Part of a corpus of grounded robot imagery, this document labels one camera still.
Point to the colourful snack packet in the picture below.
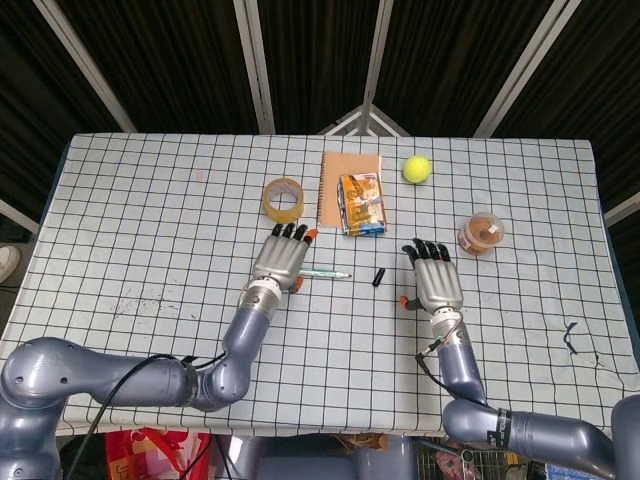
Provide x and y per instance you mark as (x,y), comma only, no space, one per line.
(362,205)

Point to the yellow packing tape roll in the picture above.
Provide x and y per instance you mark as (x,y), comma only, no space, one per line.
(285,214)

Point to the white frame rail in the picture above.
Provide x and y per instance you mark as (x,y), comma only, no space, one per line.
(622,209)
(17,215)

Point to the red plastic bag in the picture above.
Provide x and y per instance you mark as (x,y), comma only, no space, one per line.
(150,455)

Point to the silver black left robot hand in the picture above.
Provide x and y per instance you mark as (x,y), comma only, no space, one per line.
(280,257)

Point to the yellow tennis ball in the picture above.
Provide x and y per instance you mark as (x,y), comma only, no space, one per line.
(417,169)

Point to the white screen frame post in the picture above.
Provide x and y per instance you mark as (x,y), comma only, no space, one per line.
(527,65)
(255,65)
(82,65)
(376,50)

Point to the black marker cap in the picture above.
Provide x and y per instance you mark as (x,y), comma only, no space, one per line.
(378,278)

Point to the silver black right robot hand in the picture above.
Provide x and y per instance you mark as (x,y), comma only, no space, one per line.
(437,282)

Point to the white green marker body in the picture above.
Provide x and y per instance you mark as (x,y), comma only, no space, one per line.
(322,273)

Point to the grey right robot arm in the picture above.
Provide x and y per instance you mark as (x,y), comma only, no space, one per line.
(460,365)

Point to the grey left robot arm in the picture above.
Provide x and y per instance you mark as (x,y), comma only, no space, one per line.
(75,375)

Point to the clear jar of rubber bands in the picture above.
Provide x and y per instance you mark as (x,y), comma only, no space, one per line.
(481,235)

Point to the brown spiral notebook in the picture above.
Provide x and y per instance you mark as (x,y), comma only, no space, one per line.
(330,190)

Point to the white black checkered tablecloth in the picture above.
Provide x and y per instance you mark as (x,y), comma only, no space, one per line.
(150,225)

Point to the white shoe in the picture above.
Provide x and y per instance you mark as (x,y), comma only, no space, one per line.
(7,262)

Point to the white triangular frame base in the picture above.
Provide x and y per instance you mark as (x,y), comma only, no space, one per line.
(367,122)

